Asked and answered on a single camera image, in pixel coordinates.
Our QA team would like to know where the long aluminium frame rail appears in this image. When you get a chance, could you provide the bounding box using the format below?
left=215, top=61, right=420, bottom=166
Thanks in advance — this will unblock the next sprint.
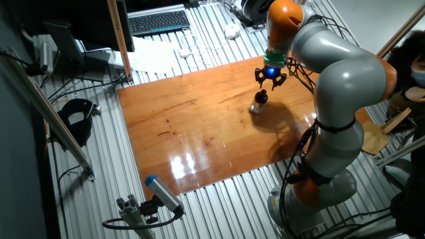
left=0, top=46, right=96, bottom=182

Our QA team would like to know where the person left hand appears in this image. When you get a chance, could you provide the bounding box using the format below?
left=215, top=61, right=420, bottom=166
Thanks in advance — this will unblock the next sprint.
left=405, top=86, right=425, bottom=103

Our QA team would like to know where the slanted wooden beam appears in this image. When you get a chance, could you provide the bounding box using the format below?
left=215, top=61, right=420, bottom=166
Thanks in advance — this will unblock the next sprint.
left=376, top=2, right=425, bottom=59

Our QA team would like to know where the aluminium extrusion camera stand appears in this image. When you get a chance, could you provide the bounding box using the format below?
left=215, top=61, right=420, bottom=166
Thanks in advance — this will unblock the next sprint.
left=116, top=194, right=155, bottom=239

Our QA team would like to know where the black computer monitor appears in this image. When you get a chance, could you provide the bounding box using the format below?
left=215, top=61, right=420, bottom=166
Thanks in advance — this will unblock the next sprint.
left=13, top=0, right=135, bottom=53

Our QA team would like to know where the white charger with cable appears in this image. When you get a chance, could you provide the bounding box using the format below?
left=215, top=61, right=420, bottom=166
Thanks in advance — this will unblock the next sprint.
left=178, top=27, right=230, bottom=69

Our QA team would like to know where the white lumpy plastic object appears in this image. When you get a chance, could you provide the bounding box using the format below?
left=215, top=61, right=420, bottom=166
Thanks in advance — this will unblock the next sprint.
left=224, top=23, right=241, bottom=40

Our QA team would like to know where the large wooden board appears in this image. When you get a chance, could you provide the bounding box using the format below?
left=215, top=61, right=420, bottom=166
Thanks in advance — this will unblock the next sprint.
left=116, top=54, right=373, bottom=200

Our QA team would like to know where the light wooden stool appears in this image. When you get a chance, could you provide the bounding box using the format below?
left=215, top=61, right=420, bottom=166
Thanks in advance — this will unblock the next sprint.
left=361, top=107, right=413, bottom=157

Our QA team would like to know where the black computer keyboard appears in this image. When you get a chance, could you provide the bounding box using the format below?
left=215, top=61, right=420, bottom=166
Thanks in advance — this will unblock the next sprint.
left=127, top=9, right=191, bottom=37

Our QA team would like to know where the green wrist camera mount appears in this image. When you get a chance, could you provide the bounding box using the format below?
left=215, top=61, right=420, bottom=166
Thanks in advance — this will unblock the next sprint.
left=263, top=49, right=288, bottom=69

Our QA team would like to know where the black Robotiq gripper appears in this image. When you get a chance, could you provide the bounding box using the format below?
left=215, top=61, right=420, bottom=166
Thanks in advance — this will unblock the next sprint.
left=254, top=64, right=288, bottom=92

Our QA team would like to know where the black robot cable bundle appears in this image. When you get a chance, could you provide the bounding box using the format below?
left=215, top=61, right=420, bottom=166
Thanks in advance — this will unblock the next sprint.
left=278, top=15, right=393, bottom=239

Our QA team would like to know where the white paper sheet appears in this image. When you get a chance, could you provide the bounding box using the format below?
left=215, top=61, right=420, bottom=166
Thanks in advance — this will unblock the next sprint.
left=112, top=35, right=181, bottom=76

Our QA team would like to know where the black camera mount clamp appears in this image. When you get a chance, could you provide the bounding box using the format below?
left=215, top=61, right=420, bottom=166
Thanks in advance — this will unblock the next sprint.
left=139, top=197, right=160, bottom=224

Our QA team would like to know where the person head dark hair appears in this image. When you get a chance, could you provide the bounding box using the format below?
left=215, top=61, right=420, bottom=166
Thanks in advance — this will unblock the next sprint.
left=386, top=30, right=425, bottom=91

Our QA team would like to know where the wooden frame post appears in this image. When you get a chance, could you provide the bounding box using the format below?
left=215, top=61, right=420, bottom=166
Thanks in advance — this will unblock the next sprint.
left=106, top=0, right=135, bottom=84

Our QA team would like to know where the short aluminium bar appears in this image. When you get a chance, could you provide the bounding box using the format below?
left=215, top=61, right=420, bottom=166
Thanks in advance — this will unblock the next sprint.
left=373, top=135, right=425, bottom=168

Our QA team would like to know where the person left forearm brown sleeve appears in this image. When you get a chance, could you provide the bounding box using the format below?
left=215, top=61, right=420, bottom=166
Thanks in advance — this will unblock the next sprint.
left=386, top=89, right=416, bottom=118

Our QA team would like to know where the dark grey monitor stand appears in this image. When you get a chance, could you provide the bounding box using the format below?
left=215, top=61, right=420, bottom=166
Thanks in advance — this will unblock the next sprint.
left=42, top=21, right=112, bottom=82

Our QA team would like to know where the black ring-shaped headset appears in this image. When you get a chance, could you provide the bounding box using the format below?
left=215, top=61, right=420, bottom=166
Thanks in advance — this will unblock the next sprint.
left=56, top=98, right=102, bottom=148

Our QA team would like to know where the grey camera with blue cap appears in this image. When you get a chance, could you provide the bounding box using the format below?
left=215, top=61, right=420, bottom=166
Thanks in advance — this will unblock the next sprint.
left=144, top=174, right=186, bottom=217

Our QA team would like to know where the small silver cylinder device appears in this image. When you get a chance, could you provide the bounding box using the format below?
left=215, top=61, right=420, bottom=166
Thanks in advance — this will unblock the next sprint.
left=39, top=40, right=55, bottom=76

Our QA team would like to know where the clear glass jar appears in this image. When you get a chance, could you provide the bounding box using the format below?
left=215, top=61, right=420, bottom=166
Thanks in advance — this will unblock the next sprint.
left=250, top=98, right=266, bottom=114

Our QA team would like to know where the black camera cable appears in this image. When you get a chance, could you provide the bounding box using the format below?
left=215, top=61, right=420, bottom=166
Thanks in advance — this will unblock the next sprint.
left=102, top=212, right=182, bottom=231

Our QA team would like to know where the black bulky object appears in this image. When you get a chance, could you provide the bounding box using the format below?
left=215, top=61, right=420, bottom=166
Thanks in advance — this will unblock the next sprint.
left=389, top=119, right=425, bottom=238

